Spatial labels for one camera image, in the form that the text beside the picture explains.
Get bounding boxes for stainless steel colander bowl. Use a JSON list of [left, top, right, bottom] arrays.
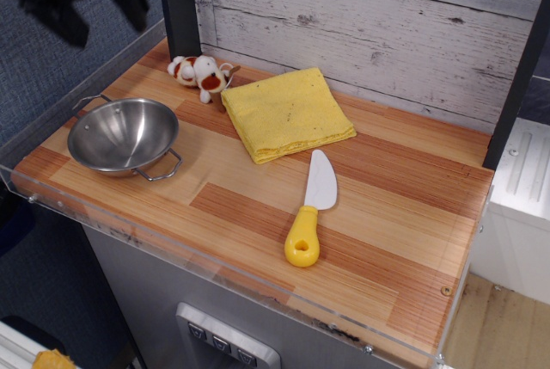
[[67, 94, 183, 181]]

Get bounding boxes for white brown plush dog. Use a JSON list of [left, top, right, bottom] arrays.
[[167, 55, 241, 113]]

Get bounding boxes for clear acrylic table guard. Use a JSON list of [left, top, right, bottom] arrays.
[[1, 22, 492, 368]]

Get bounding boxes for folded yellow cloth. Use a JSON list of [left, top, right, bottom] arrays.
[[222, 67, 357, 164]]

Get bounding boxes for grey cabinet with dispenser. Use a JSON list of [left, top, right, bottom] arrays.
[[84, 227, 391, 368]]

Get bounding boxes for yellow object bottom left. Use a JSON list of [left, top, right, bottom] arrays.
[[31, 349, 76, 369]]

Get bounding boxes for white side cabinet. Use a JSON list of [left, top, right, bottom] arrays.
[[470, 118, 549, 304]]

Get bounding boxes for black left frame post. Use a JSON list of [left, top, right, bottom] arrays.
[[162, 0, 201, 58]]

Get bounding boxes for black frame post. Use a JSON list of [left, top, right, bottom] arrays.
[[483, 0, 549, 170], [162, 0, 201, 58]]

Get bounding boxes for yellow handled toy knife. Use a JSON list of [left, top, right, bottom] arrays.
[[284, 150, 338, 268]]

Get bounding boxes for black right frame post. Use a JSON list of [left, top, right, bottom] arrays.
[[483, 0, 549, 170]]

